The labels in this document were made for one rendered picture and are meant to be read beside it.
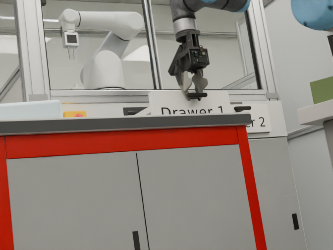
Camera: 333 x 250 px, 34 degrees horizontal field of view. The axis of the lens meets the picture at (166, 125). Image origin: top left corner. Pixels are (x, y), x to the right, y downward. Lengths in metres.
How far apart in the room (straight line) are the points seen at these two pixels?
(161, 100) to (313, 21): 0.56
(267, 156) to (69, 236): 1.18
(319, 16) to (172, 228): 0.59
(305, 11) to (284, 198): 0.96
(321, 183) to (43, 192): 2.85
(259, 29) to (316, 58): 1.49
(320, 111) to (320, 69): 2.33
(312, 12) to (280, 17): 2.71
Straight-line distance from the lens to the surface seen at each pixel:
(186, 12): 1.75
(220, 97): 1.79
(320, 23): 1.34
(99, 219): 1.10
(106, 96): 1.83
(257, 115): 2.10
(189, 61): 1.67
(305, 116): 1.39
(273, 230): 2.08
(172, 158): 1.19
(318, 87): 1.43
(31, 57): 1.78
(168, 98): 1.68
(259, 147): 2.10
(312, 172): 3.81
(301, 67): 3.85
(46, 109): 1.12
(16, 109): 1.12
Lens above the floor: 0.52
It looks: 10 degrees up
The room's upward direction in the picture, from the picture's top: 8 degrees counter-clockwise
